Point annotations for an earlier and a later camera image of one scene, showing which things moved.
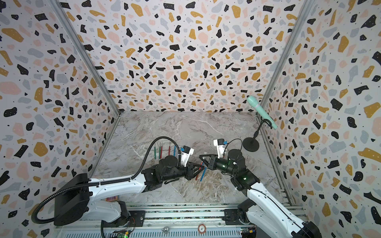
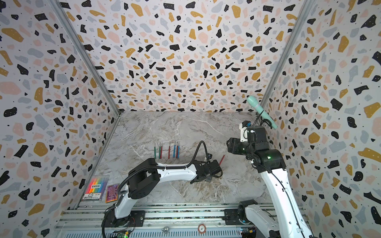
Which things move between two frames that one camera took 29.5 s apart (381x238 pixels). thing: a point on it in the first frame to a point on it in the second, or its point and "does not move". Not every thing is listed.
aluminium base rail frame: [168, 220] does not move
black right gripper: [215, 163] to [235, 147]
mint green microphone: [252, 101] does not move
